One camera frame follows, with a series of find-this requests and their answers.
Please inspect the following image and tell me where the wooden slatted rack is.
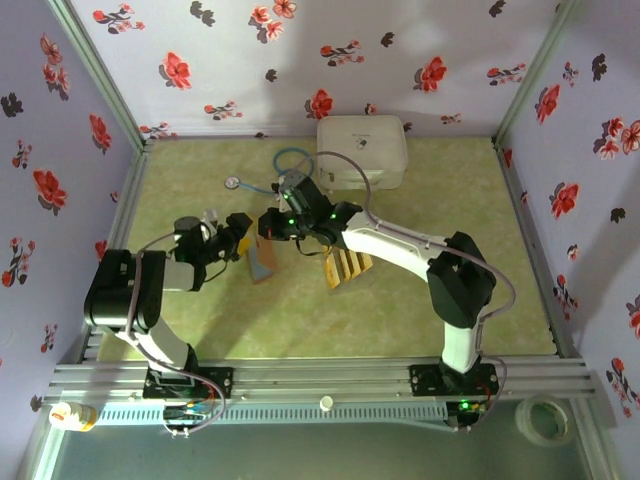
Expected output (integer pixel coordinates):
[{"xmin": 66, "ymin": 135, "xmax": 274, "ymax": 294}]
[{"xmin": 323, "ymin": 251, "xmax": 345, "ymax": 292}]

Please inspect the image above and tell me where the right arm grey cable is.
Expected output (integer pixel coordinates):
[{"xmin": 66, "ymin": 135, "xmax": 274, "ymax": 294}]
[{"xmin": 303, "ymin": 150, "xmax": 518, "ymax": 434}]

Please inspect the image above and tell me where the white medicine case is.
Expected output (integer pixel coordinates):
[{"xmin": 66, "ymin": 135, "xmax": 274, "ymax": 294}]
[{"xmin": 316, "ymin": 114, "xmax": 410, "ymax": 194}]

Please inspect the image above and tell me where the pink card holder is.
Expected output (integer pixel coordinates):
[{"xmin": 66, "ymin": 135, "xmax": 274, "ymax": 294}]
[{"xmin": 246, "ymin": 230, "xmax": 280, "ymax": 286}]

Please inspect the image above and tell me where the right gripper thin black cable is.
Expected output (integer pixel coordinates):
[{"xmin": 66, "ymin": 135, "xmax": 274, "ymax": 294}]
[{"xmin": 293, "ymin": 238, "xmax": 334, "ymax": 259}]

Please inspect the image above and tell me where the white slotted cable duct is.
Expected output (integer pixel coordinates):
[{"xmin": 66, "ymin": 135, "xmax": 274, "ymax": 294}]
[{"xmin": 93, "ymin": 402, "xmax": 450, "ymax": 427}]

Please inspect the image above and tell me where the left arm grey cable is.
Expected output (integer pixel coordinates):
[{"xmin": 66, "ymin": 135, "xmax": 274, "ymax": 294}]
[{"xmin": 122, "ymin": 232, "xmax": 228, "ymax": 439}]

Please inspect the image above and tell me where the left gripper thin black cable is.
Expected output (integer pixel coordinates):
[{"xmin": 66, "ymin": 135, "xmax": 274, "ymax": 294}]
[{"xmin": 203, "ymin": 257, "xmax": 230, "ymax": 284}]

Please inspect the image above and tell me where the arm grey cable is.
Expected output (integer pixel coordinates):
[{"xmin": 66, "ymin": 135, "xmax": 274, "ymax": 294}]
[
  {"xmin": 303, "ymin": 150, "xmax": 518, "ymax": 434},
  {"xmin": 122, "ymin": 232, "xmax": 228, "ymax": 439}
]

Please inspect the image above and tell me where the gripper thin black cable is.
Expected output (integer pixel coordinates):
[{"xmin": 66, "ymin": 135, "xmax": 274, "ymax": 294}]
[
  {"xmin": 293, "ymin": 238, "xmax": 334, "ymax": 259},
  {"xmin": 203, "ymin": 257, "xmax": 230, "ymax": 284}
]

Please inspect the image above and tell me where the blue stethoscope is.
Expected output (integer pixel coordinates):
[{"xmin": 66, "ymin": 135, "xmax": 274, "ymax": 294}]
[{"xmin": 223, "ymin": 147, "xmax": 321, "ymax": 200}]

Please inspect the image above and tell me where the aluminium frame post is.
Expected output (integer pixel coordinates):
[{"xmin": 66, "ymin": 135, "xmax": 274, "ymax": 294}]
[
  {"xmin": 47, "ymin": 0, "xmax": 154, "ymax": 151},
  {"xmin": 492, "ymin": 0, "xmax": 581, "ymax": 146}
]

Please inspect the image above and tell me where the clear tape roll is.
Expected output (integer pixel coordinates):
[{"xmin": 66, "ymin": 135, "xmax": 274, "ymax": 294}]
[{"xmin": 514, "ymin": 393, "xmax": 577, "ymax": 448}]

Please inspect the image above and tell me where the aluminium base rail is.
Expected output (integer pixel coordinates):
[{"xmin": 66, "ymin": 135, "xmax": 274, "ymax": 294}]
[{"xmin": 43, "ymin": 355, "xmax": 600, "ymax": 403}]

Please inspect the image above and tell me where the white bottle orange label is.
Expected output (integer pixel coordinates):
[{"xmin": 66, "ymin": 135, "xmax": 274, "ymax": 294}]
[{"xmin": 48, "ymin": 401, "xmax": 99, "ymax": 433}]

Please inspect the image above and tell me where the aluminium side rail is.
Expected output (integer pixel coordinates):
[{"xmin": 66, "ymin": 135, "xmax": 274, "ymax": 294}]
[
  {"xmin": 492, "ymin": 137, "xmax": 585, "ymax": 359},
  {"xmin": 79, "ymin": 139, "xmax": 154, "ymax": 361}
]

